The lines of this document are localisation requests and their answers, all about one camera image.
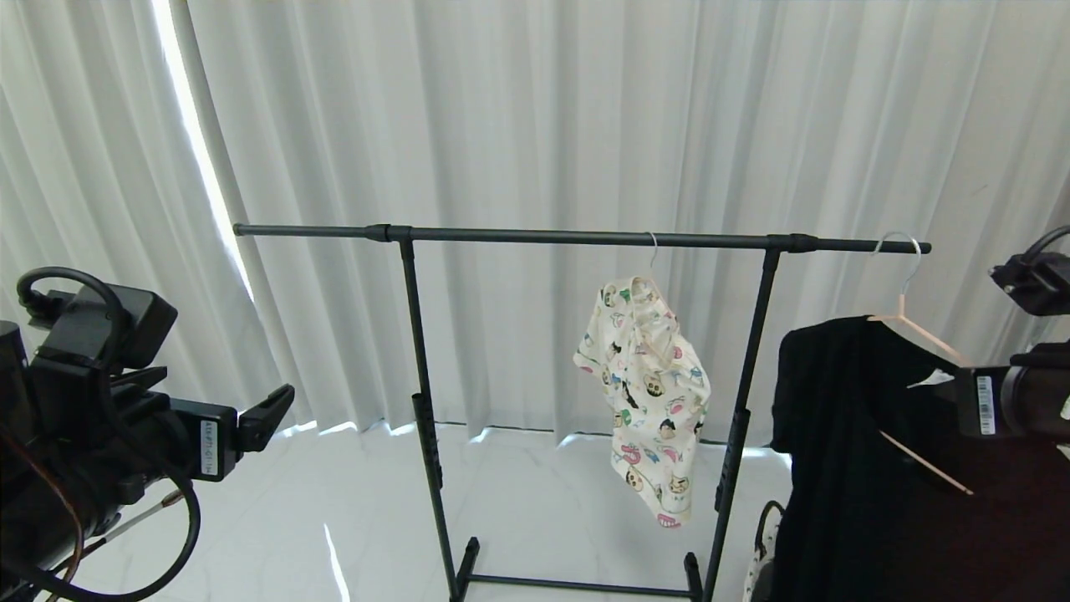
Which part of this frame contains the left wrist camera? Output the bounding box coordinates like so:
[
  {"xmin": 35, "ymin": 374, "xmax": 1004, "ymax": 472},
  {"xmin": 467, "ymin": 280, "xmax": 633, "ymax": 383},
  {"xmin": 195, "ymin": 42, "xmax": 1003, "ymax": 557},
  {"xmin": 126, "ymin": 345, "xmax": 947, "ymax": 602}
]
[{"xmin": 29, "ymin": 284, "xmax": 179, "ymax": 394}]

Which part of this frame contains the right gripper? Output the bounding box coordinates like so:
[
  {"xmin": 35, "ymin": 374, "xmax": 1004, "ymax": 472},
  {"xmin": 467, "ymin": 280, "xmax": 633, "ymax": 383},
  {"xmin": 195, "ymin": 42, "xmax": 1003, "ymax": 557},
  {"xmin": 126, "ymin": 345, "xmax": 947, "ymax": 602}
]
[{"xmin": 955, "ymin": 360, "xmax": 1070, "ymax": 444}]

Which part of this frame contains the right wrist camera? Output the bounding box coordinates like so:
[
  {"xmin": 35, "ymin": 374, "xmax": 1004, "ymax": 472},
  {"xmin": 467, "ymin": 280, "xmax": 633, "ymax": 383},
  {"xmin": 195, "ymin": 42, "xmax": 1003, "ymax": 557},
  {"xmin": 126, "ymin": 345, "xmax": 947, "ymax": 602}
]
[{"xmin": 989, "ymin": 250, "xmax": 1070, "ymax": 369}]

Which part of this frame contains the cream printed garment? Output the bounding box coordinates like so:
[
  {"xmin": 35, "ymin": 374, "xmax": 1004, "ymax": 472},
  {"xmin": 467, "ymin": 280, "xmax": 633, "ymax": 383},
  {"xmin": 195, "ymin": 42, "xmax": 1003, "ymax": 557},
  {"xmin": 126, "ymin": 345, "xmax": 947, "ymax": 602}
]
[{"xmin": 573, "ymin": 276, "xmax": 712, "ymax": 530}]

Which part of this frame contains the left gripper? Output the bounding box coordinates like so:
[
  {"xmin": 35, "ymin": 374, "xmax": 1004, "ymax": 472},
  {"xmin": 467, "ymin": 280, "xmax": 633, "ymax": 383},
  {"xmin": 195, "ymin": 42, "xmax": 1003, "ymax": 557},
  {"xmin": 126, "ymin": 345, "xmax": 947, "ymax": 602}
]
[{"xmin": 84, "ymin": 382, "xmax": 296, "ymax": 504}]

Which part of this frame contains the black clothes rack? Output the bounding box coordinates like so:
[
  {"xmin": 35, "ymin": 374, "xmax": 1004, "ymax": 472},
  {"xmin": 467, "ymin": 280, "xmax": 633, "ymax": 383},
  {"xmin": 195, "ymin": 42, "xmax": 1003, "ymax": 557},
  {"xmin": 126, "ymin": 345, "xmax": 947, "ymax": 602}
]
[{"xmin": 232, "ymin": 222, "xmax": 932, "ymax": 602}]

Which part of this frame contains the white laundry basket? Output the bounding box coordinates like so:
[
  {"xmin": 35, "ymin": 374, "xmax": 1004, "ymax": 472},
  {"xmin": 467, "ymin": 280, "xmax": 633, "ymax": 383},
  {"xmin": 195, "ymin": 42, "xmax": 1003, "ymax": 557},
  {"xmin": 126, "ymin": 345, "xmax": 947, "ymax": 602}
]
[{"xmin": 742, "ymin": 499, "xmax": 788, "ymax": 602}]

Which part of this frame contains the white curtain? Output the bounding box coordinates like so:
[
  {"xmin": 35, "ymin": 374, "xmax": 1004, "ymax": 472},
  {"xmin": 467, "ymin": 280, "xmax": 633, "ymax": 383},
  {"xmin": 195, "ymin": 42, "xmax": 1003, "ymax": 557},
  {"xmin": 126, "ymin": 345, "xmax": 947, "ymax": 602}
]
[{"xmin": 0, "ymin": 0, "xmax": 1070, "ymax": 461}]

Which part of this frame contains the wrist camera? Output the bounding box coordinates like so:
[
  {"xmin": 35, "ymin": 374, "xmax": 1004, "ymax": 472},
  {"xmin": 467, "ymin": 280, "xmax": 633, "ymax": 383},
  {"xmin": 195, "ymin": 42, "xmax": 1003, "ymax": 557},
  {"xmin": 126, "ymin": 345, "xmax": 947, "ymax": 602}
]
[
  {"xmin": 989, "ymin": 250, "xmax": 1070, "ymax": 369},
  {"xmin": 29, "ymin": 284, "xmax": 179, "ymax": 394}
]

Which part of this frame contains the black garment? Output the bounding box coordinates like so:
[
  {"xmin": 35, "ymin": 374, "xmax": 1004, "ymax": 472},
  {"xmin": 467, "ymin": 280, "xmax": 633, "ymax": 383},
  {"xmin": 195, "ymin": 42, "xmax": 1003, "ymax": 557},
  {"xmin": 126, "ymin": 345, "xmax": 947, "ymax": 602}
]
[{"xmin": 765, "ymin": 315, "xmax": 1070, "ymax": 602}]

